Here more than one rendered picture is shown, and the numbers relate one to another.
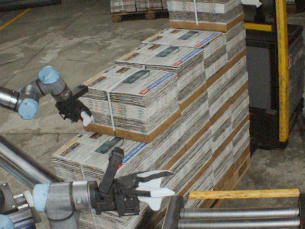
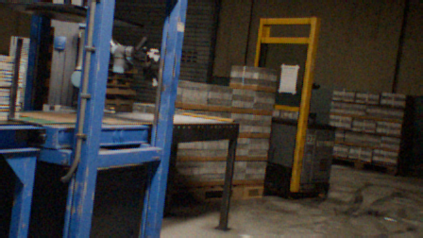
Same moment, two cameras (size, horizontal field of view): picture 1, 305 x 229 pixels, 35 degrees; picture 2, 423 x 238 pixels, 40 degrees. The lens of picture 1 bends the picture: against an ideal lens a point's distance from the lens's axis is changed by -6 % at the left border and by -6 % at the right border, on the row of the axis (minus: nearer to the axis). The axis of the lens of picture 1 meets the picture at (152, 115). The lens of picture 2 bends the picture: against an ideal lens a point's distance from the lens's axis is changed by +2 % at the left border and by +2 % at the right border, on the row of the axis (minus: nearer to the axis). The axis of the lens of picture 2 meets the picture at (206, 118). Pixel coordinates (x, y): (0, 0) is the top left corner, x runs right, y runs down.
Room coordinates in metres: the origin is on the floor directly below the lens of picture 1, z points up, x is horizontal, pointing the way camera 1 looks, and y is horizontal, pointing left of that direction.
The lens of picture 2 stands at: (-2.68, -1.24, 1.03)
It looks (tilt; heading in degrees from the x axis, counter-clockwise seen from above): 3 degrees down; 13
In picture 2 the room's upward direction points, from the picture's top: 7 degrees clockwise
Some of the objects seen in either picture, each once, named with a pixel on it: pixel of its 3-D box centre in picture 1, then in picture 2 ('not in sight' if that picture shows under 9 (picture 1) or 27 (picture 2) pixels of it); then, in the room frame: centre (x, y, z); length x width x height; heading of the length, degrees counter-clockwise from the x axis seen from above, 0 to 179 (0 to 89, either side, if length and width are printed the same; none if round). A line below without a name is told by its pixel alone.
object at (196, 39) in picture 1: (181, 37); not in sight; (2.72, -0.22, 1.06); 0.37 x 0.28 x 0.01; 55
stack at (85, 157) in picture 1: (159, 175); (190, 153); (2.36, 0.00, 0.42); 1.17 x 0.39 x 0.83; 146
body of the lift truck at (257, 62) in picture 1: (257, 76); (294, 156); (3.63, -0.86, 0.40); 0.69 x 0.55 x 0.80; 56
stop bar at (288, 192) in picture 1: (244, 193); (208, 117); (1.53, -0.31, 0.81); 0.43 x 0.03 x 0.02; 76
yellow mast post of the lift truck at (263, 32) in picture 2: not in sight; (255, 99); (3.50, -0.38, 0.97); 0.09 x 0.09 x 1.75; 56
